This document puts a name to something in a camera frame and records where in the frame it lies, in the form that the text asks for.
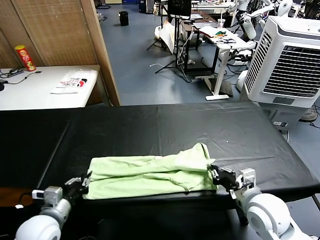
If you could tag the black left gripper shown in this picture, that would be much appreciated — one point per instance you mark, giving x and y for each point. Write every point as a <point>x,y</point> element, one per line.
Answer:
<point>75,191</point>

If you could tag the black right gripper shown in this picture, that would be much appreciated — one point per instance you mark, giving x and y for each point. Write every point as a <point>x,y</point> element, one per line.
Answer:
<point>226,181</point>

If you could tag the light green t-shirt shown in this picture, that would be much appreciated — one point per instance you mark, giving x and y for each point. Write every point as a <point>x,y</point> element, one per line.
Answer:
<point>150,175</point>

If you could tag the black table cover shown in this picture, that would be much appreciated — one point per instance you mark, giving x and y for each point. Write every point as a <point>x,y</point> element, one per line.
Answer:
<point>30,145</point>
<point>175,125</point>

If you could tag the white wheeled robot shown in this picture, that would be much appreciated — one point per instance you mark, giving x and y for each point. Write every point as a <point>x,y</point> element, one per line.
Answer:
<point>242,80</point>

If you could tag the folded white printed shirt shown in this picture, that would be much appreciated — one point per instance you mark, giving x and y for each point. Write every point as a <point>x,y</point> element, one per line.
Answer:
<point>72,82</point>

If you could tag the white side table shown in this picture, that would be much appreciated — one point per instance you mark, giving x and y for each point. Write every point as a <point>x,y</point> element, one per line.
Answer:
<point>32,92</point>

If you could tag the floor fan base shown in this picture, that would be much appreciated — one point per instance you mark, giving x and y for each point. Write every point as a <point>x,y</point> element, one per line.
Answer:
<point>308,116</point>

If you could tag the black power strip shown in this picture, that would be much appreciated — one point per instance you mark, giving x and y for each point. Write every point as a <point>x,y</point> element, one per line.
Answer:
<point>15,73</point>

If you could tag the white standing desk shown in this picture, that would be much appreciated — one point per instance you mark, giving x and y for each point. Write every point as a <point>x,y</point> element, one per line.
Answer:
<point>230,45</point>

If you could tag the white air cooler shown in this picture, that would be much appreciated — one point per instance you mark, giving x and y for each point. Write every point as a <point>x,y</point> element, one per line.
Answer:
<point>287,62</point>

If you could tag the black monitor tripod stand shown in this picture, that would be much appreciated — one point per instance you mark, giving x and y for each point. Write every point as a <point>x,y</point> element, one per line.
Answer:
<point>178,45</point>

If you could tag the red chips can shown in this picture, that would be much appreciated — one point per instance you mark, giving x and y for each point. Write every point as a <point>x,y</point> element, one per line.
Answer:
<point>25,58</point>

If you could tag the colourful cloth pile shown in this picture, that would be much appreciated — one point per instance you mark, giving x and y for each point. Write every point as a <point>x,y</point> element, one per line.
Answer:
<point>220,33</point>

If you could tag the white humanoid robot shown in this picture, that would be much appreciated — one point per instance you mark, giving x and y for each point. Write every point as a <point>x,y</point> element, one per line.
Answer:
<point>250,29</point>

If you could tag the white tote bag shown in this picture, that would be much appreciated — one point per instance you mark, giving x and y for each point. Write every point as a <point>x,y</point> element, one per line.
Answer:
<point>167,35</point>

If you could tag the plastic cup with straw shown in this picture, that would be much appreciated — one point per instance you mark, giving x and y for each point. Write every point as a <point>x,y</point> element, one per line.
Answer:
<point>221,23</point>

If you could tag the wooden partition screen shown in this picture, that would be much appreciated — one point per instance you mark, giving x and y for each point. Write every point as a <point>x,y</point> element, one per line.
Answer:
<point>57,32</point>

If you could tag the black trash bin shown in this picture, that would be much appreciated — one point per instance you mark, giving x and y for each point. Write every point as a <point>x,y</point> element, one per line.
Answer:
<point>123,18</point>

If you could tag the black monitor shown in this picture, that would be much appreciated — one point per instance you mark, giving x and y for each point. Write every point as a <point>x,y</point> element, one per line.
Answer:
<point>178,7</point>

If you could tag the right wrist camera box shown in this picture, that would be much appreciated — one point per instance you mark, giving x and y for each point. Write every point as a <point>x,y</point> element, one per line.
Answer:
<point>246,178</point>

